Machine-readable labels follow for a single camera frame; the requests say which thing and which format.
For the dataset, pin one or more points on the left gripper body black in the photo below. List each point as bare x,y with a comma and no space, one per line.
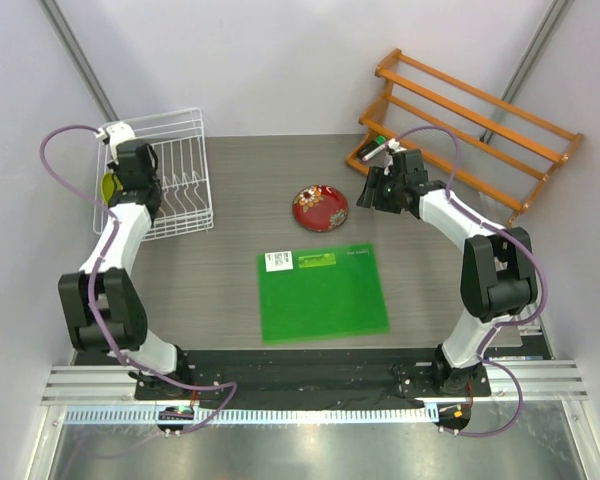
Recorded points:
115,168

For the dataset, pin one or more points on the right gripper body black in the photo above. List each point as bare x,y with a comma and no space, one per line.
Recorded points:
389,199

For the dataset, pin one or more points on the red floral plate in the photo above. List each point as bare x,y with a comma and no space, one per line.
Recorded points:
320,208

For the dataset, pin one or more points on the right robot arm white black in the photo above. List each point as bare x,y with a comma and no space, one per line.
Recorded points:
497,278

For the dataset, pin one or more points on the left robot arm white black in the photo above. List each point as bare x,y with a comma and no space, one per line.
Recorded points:
102,309

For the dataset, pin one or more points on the orange wooden shelf rack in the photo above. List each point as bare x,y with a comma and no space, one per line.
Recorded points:
508,154

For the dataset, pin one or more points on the lime green plate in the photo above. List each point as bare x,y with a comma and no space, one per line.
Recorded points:
110,184

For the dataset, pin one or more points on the green capped marker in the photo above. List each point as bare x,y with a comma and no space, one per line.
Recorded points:
371,149

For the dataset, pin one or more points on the green cutting mat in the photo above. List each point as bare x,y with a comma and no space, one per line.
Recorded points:
318,294

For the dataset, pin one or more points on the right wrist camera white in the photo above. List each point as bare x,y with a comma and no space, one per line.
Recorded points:
392,148

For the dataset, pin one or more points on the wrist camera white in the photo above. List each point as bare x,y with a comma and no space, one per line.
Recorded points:
115,134
392,148

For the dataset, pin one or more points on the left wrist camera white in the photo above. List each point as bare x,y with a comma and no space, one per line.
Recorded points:
115,134

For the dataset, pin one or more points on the white wire dish rack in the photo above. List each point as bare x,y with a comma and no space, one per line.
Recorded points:
178,140

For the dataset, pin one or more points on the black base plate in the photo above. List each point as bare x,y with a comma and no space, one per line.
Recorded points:
331,379

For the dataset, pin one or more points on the aluminium rail frame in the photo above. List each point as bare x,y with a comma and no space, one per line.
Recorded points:
100,385

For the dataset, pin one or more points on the perforated cable duct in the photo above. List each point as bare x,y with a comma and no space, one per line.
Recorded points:
163,415

